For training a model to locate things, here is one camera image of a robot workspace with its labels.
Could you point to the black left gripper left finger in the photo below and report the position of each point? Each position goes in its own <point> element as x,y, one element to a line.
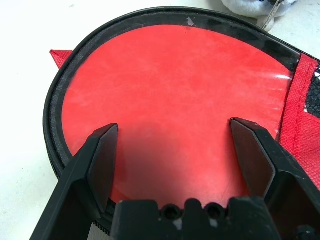
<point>82,180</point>

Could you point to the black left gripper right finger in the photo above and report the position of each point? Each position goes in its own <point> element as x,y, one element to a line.
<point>277,170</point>

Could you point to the red black paddle case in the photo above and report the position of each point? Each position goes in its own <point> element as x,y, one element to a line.
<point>300,105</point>

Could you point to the red ping-pong paddle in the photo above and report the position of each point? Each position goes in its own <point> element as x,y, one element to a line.
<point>175,87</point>

